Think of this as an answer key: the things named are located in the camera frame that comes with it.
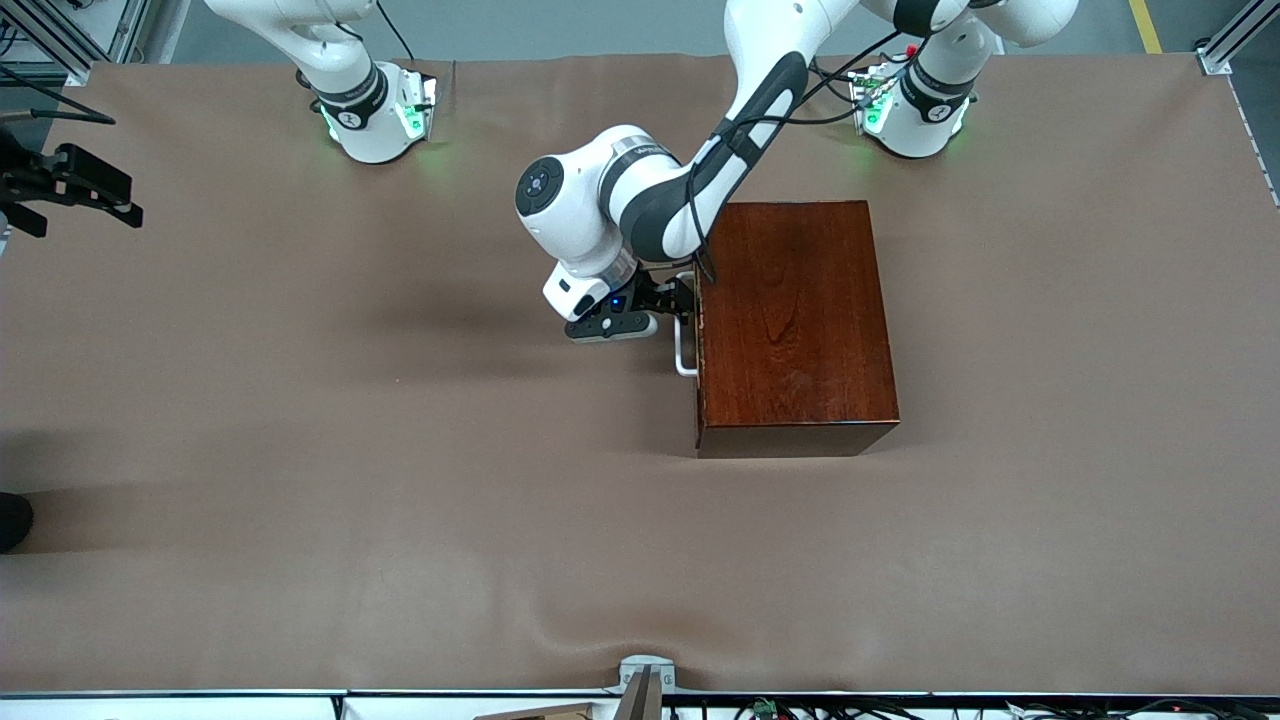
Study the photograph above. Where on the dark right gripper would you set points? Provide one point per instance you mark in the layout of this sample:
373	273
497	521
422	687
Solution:
30	182

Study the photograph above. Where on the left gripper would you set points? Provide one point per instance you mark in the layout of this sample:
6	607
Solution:
662	297

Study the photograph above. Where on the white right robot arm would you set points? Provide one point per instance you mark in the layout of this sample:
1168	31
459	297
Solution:
365	135

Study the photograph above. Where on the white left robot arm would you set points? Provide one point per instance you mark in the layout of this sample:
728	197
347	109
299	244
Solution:
650	190

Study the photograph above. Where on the dark brown wooden cabinet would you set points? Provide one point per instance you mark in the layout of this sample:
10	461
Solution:
800	330

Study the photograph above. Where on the brown table cloth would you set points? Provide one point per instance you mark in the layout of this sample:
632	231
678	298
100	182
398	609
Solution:
400	450

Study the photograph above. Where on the black round object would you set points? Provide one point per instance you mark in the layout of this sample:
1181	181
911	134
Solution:
12	520

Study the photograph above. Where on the brown flat board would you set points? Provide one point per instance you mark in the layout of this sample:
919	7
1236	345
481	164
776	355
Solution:
545	712

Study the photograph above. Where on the aluminium frame structure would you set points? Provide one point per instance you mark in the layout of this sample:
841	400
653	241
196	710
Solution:
60	30

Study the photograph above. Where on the grey metal camera bracket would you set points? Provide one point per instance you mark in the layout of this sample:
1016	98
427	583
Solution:
645	675

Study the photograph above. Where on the aluminium profile post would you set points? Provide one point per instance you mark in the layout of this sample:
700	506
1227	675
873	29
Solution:
1235	35

